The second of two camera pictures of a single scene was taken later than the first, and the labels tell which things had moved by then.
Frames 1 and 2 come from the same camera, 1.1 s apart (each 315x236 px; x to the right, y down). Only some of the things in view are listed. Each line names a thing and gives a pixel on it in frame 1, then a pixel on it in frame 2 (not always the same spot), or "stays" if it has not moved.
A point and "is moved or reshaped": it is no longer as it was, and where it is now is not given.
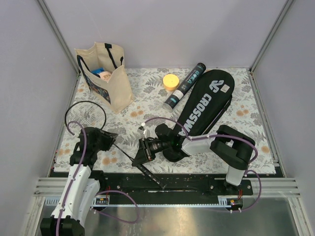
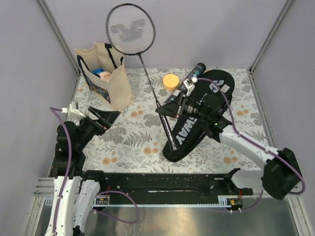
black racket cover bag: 206,100 stays
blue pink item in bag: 106,75 stays
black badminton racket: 92,115 is moved or reshaped
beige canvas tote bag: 102,67 stays
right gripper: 141,157 → 169,108
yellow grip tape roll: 171,82 stays
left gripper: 109,137 → 107,118
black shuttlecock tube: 175,97 stays
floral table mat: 152,87 stays
